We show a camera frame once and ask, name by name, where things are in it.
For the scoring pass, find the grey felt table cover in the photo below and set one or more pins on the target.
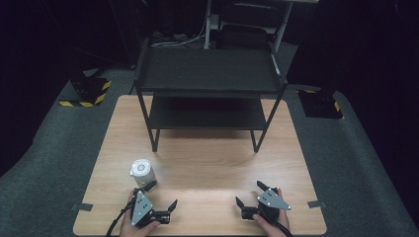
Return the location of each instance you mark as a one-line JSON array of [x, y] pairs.
[[49, 171]]

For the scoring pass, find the black two-tier metal rack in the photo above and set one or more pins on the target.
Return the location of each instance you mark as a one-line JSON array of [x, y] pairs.
[[210, 70]]

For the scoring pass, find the black chair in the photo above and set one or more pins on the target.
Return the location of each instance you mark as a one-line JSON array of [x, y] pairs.
[[243, 31]]

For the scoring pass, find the grey tape strip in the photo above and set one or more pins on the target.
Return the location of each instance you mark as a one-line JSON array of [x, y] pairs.
[[317, 204], [82, 207]]

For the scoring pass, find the white metal desk frame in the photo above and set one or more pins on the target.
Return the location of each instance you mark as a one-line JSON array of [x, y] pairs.
[[208, 26]]

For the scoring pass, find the person's right hand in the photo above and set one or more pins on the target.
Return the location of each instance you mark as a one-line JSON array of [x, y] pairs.
[[280, 223]]

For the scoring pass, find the white cylindrical container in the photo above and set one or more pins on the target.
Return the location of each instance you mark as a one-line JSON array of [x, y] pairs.
[[143, 173]]

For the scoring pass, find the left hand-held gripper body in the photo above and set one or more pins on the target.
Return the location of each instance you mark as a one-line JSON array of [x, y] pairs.
[[142, 206]]

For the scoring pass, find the person's left hand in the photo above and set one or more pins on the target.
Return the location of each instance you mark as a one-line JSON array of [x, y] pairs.
[[129, 227]]

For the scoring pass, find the black yellow-striped base plate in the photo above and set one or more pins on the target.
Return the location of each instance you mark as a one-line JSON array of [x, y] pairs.
[[87, 90], [321, 103]]

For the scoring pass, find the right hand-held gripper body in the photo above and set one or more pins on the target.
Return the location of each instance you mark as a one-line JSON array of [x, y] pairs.
[[268, 204]]

